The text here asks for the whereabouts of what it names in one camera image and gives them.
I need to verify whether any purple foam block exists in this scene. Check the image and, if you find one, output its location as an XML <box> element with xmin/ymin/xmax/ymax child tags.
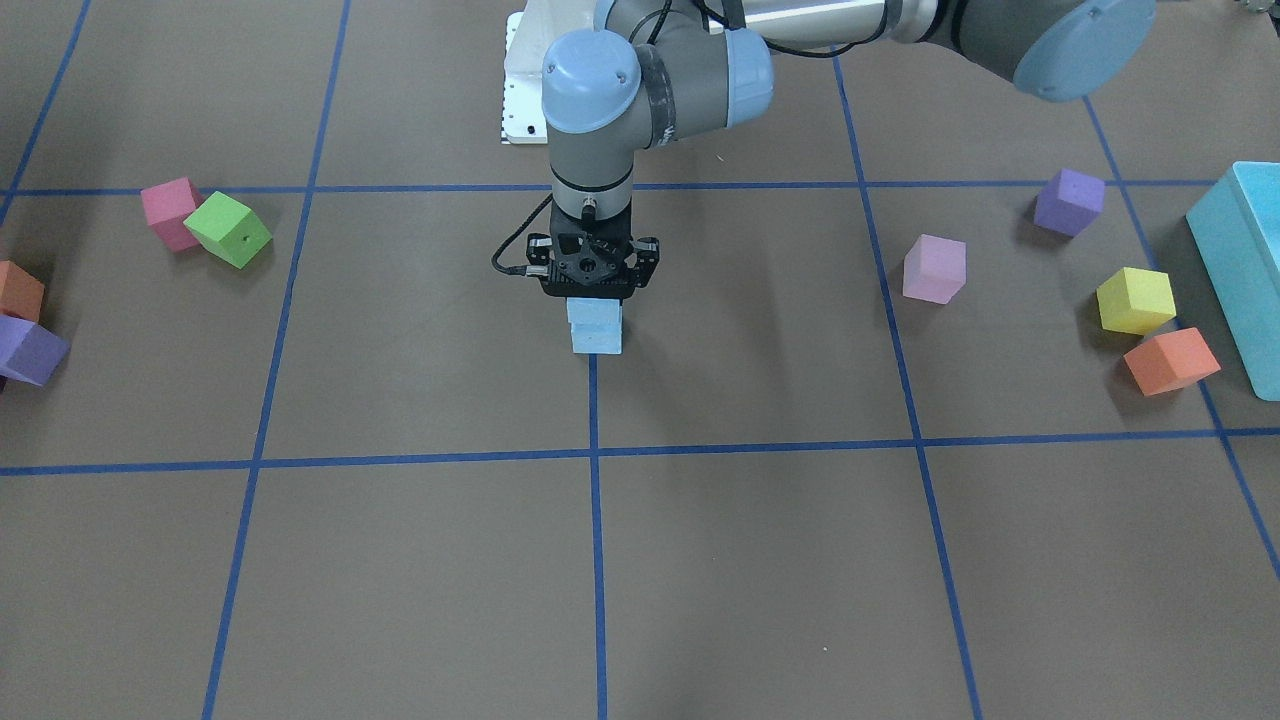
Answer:
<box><xmin>1032</xmin><ymin>168</ymin><xmax>1106</xmax><ymax>237</ymax></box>
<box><xmin>1</xmin><ymin>315</ymin><xmax>70</xmax><ymax>387</ymax></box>

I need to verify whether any magenta foam block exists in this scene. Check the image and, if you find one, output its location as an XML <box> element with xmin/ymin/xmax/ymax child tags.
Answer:
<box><xmin>140</xmin><ymin>177</ymin><xmax>204</xmax><ymax>252</ymax></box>

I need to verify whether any green foam block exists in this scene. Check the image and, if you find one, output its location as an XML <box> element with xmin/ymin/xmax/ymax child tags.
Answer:
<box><xmin>183</xmin><ymin>191</ymin><xmax>273</xmax><ymax>270</ymax></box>

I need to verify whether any orange foam block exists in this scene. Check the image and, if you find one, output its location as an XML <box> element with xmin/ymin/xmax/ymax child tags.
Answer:
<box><xmin>0</xmin><ymin>260</ymin><xmax>45</xmax><ymax>323</ymax></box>
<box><xmin>1123</xmin><ymin>328</ymin><xmax>1221</xmax><ymax>397</ymax></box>

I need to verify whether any light blue foam block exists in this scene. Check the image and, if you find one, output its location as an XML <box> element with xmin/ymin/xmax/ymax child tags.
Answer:
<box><xmin>566</xmin><ymin>297</ymin><xmax>622</xmax><ymax>332</ymax></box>
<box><xmin>570</xmin><ymin>324</ymin><xmax>623</xmax><ymax>355</ymax></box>

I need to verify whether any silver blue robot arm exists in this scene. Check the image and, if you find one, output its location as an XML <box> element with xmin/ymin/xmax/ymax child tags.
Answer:
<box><xmin>492</xmin><ymin>1</ymin><xmax>1157</xmax><ymax>301</ymax></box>

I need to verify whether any blue plastic tray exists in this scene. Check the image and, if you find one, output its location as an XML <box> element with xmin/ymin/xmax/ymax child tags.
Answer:
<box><xmin>1187</xmin><ymin>161</ymin><xmax>1279</xmax><ymax>402</ymax></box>

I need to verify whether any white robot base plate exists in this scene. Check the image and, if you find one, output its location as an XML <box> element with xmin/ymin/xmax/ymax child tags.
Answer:
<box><xmin>500</xmin><ymin>1</ymin><xmax>556</xmax><ymax>145</ymax></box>

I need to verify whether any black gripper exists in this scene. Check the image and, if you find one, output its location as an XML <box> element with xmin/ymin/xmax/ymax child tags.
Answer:
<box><xmin>526</xmin><ymin>232</ymin><xmax>660</xmax><ymax>301</ymax></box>

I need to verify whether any light pink foam block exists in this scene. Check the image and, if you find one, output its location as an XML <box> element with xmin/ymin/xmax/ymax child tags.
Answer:
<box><xmin>902</xmin><ymin>234</ymin><xmax>968</xmax><ymax>305</ymax></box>

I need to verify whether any yellow foam block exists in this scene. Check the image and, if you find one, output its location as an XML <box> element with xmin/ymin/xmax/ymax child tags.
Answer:
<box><xmin>1094</xmin><ymin>266</ymin><xmax>1178</xmax><ymax>336</ymax></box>

